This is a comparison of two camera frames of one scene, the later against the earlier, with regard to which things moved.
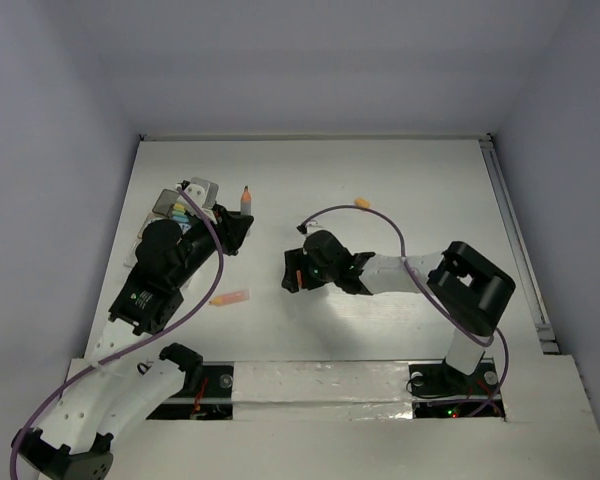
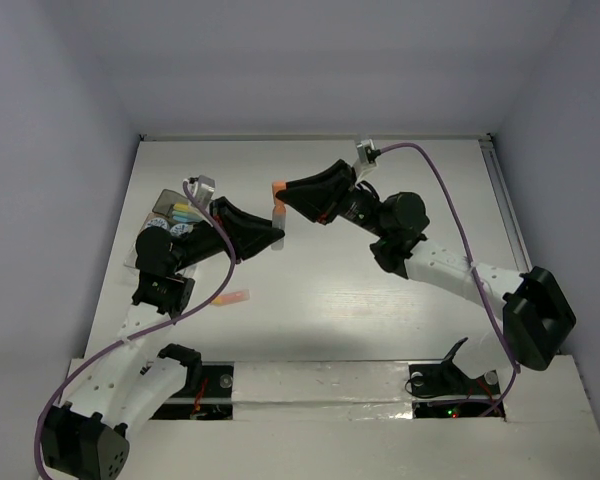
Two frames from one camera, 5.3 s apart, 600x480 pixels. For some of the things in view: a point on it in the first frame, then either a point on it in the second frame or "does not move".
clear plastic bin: x=131 y=258 does not move
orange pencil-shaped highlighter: x=230 y=299 does not move
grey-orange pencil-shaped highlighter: x=246 y=202 -> x=278 y=213
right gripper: x=297 y=258 -> x=318 y=195
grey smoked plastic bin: x=162 y=207 does not move
